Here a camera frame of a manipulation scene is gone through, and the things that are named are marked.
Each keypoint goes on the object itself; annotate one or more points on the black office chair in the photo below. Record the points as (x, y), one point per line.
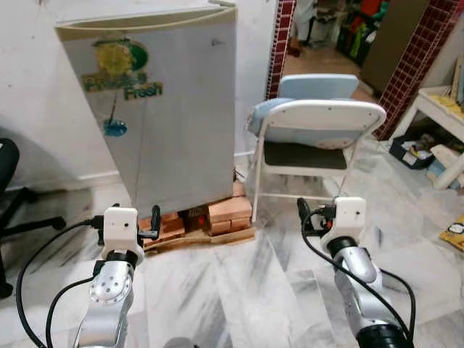
(6, 163)

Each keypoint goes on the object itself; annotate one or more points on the wooden pallet board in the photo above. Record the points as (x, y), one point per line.
(210, 238)

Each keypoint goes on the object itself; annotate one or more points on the beige small fridge body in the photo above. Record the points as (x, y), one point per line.
(130, 9)

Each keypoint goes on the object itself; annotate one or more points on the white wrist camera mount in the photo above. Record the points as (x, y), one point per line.
(119, 228)
(349, 216)

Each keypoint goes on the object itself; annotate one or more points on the wide red tile pillar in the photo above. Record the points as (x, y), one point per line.
(413, 65)

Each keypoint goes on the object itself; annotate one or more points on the green yellow Fresh sticker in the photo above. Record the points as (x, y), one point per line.
(119, 69)

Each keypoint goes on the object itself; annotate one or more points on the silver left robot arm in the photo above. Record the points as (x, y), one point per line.
(109, 293)

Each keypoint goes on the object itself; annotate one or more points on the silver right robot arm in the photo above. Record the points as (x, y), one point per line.
(359, 268)

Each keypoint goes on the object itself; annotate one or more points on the brown door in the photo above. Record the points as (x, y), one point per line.
(391, 43)

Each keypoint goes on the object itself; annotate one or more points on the white side table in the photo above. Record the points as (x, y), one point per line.
(426, 94)

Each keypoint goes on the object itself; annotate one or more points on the yellow flat printed box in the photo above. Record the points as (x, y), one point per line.
(453, 233)

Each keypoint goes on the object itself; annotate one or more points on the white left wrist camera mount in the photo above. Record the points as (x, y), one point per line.
(119, 228)

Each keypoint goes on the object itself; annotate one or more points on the red brick stack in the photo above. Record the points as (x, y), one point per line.
(228, 210)

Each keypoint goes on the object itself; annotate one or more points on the narrow red tile pillar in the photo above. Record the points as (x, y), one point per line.
(279, 51)

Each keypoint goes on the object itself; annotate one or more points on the black storage tray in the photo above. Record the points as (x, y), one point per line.
(402, 156)

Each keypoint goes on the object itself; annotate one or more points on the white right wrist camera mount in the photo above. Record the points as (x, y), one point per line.
(349, 216)

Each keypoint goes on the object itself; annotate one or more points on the beige small fridge door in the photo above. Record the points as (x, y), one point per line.
(174, 145)

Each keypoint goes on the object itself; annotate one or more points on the white blue folding chair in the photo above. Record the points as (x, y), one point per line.
(319, 112)

